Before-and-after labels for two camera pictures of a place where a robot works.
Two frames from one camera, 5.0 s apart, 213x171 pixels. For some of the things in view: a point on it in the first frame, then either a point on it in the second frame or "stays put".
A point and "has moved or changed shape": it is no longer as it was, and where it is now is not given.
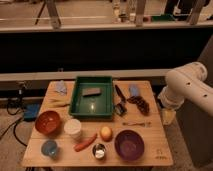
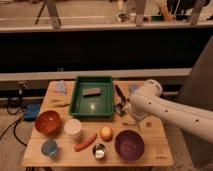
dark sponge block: (91, 92) stays put
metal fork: (137, 123) has moved or changed shape
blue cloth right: (134, 90) stays put
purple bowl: (129, 145) stays put
